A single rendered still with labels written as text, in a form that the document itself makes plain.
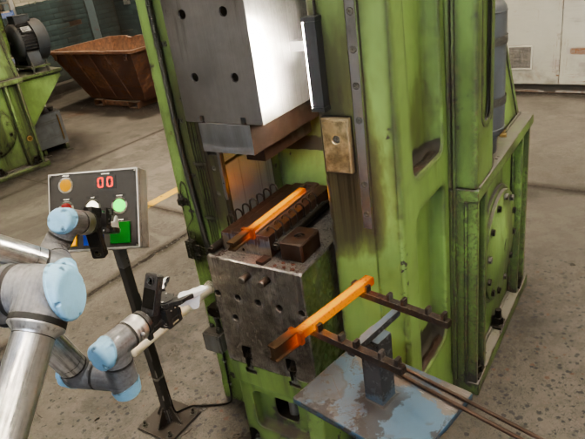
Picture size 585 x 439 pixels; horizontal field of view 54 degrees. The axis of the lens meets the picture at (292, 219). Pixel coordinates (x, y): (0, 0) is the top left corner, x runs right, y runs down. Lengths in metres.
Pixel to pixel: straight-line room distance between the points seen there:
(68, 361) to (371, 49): 1.12
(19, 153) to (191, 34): 5.10
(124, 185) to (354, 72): 0.91
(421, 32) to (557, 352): 1.65
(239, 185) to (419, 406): 1.00
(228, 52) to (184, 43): 0.16
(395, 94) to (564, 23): 5.16
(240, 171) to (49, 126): 5.21
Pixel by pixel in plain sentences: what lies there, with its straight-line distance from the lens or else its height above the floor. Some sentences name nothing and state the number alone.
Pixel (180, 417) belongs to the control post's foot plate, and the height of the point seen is 0.01.
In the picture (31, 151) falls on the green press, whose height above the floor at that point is 0.19.
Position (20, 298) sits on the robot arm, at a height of 1.27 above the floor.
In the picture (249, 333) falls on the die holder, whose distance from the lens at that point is 2.07.
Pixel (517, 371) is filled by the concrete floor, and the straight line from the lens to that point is 2.82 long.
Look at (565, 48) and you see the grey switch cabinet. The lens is 6.76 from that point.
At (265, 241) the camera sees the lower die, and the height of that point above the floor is 0.97.
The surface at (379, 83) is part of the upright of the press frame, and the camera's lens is 1.64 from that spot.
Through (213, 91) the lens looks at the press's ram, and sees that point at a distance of 1.77.
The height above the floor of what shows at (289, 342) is 0.93.
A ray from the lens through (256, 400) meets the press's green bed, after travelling 2.34.
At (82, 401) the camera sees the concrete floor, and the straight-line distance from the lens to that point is 3.06.
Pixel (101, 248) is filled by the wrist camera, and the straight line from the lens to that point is 1.93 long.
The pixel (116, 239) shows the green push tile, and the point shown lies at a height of 0.99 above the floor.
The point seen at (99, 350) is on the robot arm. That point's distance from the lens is 1.51.
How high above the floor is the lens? 1.83
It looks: 26 degrees down
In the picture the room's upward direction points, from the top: 8 degrees counter-clockwise
